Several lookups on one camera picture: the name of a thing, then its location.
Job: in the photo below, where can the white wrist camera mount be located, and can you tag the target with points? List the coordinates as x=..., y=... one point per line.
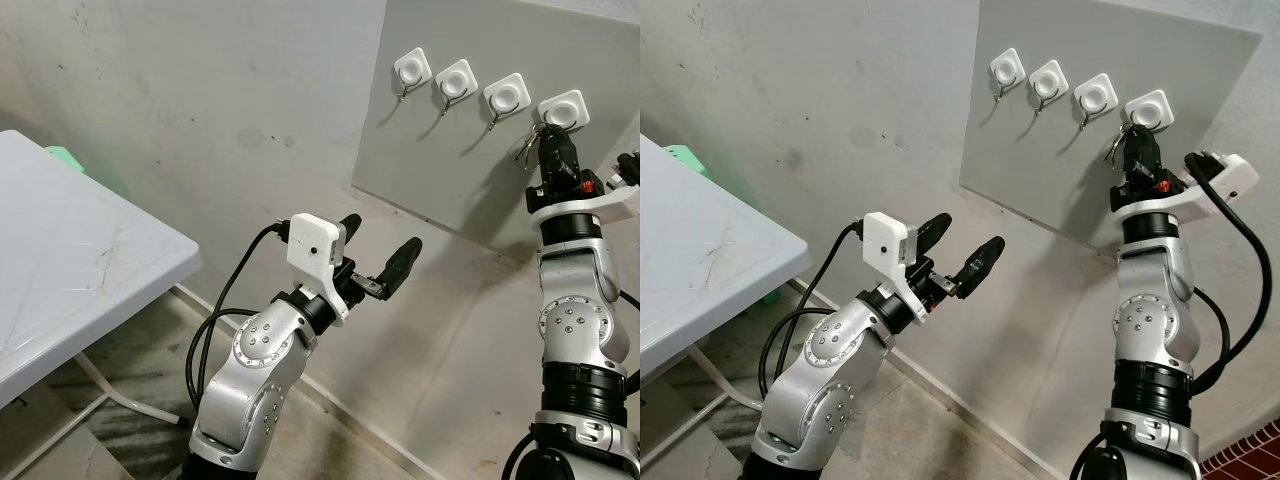
x=890, y=245
x=580, y=206
x=315, y=250
x=1235, y=178

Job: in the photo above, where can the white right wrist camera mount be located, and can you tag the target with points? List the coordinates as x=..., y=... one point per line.
x=580, y=206
x=1235, y=178

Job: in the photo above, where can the grey wall board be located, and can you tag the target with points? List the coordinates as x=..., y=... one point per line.
x=450, y=150
x=1050, y=170

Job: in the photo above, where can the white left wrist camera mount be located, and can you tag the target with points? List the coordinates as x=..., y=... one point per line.
x=890, y=245
x=315, y=250

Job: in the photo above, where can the green plastic stool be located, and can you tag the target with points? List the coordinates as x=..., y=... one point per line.
x=690, y=158
x=65, y=158

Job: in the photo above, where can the white square wall hook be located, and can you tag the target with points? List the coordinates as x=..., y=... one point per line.
x=507, y=95
x=565, y=108
x=1048, y=80
x=456, y=80
x=1007, y=68
x=412, y=68
x=1096, y=95
x=1148, y=108

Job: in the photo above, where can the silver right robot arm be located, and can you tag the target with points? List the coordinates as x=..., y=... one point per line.
x=1155, y=330
x=580, y=330

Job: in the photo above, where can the white folding table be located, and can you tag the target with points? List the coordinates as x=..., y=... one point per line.
x=700, y=260
x=70, y=250

